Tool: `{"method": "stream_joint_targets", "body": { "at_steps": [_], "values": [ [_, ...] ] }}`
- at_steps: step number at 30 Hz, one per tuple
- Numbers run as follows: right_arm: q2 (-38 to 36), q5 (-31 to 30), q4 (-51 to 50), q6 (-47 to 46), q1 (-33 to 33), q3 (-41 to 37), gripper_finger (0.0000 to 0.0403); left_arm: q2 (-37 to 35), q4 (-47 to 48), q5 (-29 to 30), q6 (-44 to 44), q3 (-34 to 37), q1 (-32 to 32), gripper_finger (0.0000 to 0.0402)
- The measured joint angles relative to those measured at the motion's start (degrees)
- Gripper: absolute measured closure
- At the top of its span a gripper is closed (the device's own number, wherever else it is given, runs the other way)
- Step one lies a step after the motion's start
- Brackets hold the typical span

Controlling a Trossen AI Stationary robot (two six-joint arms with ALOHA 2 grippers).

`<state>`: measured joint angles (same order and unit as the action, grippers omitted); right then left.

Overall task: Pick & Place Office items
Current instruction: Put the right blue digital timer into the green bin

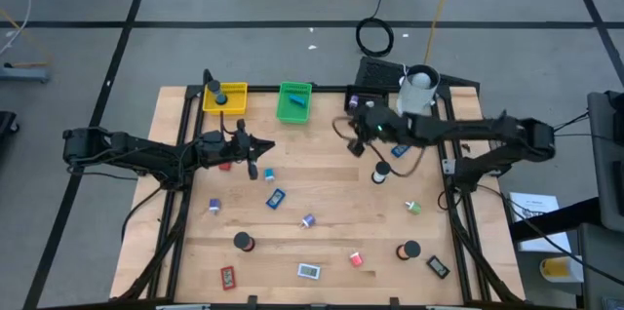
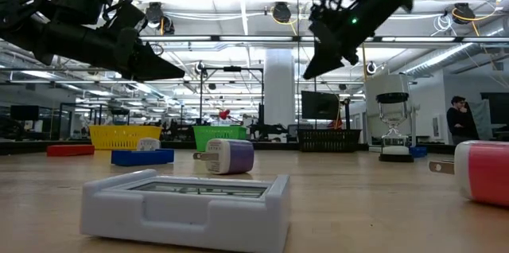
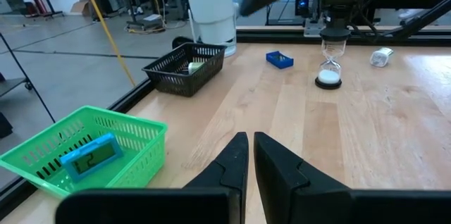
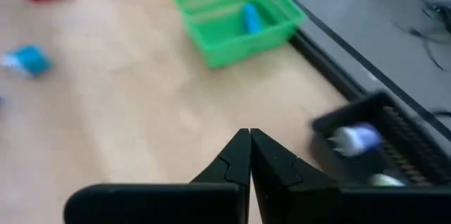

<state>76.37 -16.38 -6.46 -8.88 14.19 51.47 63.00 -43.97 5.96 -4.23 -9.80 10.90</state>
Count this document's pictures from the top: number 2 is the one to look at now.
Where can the black aluminium table frame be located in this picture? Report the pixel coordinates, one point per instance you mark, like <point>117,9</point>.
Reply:
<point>24,147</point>

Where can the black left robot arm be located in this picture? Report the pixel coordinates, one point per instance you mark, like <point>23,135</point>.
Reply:
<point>24,30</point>

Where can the person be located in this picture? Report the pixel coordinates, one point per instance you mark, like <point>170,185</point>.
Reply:
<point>457,121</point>

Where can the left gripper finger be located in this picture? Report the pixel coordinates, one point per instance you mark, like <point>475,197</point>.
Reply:
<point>155,66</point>

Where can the pink plug charger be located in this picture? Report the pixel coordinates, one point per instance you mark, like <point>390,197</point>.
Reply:
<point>485,173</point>

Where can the large dark wall screen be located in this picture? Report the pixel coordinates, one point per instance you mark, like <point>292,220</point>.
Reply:
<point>497,107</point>

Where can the yellow plastic basket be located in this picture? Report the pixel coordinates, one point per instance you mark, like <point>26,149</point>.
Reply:
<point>119,137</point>

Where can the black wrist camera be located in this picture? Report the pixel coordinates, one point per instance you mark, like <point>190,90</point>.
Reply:
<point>323,26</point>
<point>125,18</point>

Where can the black plastic basket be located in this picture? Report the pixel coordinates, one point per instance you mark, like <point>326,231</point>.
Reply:
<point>328,141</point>

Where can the purple plug charger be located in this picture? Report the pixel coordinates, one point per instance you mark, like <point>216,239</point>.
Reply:
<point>238,156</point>

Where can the silver ventilation duct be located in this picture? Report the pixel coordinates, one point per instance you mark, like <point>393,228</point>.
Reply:
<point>437,58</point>

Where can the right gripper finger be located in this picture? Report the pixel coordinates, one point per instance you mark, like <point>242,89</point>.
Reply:
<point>322,66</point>

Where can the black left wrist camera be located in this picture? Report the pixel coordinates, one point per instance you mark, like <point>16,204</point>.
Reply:
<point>125,18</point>

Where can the red digital thermometer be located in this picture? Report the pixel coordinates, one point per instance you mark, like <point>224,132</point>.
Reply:
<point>69,150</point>

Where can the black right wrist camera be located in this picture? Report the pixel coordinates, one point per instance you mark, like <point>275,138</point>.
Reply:
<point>323,26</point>

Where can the green plastic basket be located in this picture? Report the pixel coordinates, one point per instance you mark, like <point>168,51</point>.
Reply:
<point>218,131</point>

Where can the small red object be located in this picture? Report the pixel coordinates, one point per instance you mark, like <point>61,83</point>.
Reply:
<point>224,114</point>

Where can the pale cylindrical container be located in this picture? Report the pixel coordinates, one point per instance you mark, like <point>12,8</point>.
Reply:
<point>387,84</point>

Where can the black rig frame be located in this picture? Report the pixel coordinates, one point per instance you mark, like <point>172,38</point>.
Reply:
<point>232,68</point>

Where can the small black monitor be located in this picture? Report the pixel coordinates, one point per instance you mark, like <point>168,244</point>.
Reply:
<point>24,112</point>

